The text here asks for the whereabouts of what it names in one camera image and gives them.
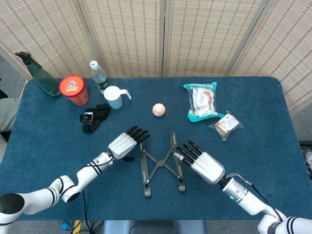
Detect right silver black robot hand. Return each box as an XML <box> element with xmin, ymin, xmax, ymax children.
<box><xmin>174</xmin><ymin>140</ymin><xmax>226</xmax><ymax>185</ymax></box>

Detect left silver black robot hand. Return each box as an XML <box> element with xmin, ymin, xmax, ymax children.
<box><xmin>107</xmin><ymin>126</ymin><xmax>151</xmax><ymax>162</ymax></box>

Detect black folding laptop stand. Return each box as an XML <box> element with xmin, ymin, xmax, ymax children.
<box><xmin>138</xmin><ymin>132</ymin><xmax>186</xmax><ymax>197</ymax></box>

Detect clear wrapped bread slice pack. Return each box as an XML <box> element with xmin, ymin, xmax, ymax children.
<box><xmin>209</xmin><ymin>111</ymin><xmax>243</xmax><ymax>142</ymax></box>

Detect pale pink ball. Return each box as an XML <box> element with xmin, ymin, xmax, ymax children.
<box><xmin>152</xmin><ymin>103</ymin><xmax>166</xmax><ymax>117</ymax></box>

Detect teal plastic snack package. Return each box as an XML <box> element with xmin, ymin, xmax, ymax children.
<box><xmin>183</xmin><ymin>81</ymin><xmax>218</xmax><ymax>123</ymax></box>

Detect orange tub with red lid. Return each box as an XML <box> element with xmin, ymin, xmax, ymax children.
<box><xmin>58</xmin><ymin>75</ymin><xmax>90</xmax><ymax>106</ymax></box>

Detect blue felt table cover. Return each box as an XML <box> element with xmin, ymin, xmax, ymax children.
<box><xmin>0</xmin><ymin>77</ymin><xmax>308</xmax><ymax>221</ymax></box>

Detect clear water bottle green label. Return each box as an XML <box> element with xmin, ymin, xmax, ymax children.
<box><xmin>89</xmin><ymin>60</ymin><xmax>111</xmax><ymax>95</ymax></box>

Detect green plastic spray bottle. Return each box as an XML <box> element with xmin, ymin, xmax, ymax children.
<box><xmin>14</xmin><ymin>52</ymin><xmax>62</xmax><ymax>99</ymax></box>

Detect grey sneaker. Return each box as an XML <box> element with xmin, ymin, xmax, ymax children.
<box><xmin>301</xmin><ymin>148</ymin><xmax>312</xmax><ymax>182</ymax></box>

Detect woven bamboo folding screen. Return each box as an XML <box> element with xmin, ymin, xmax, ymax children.
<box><xmin>0</xmin><ymin>0</ymin><xmax>312</xmax><ymax>115</ymax></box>

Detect person in grey clothing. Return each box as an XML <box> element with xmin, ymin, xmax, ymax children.
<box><xmin>0</xmin><ymin>89</ymin><xmax>20</xmax><ymax>142</ymax></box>

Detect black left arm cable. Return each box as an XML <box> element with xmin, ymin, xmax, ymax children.
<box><xmin>80</xmin><ymin>156</ymin><xmax>115</xmax><ymax>174</ymax></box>

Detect black strap with camera mount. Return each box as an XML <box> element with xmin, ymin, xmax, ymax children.
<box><xmin>79</xmin><ymin>103</ymin><xmax>112</xmax><ymax>134</ymax></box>

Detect light blue cup white handle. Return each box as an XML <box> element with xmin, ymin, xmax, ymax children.
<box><xmin>103</xmin><ymin>85</ymin><xmax>132</xmax><ymax>110</ymax></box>

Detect right arm cable with conduit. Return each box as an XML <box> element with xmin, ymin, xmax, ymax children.
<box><xmin>225</xmin><ymin>172</ymin><xmax>284</xmax><ymax>220</ymax></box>

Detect black hanging cable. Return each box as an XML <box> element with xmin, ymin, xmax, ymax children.
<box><xmin>81</xmin><ymin>190</ymin><xmax>90</xmax><ymax>234</ymax></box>

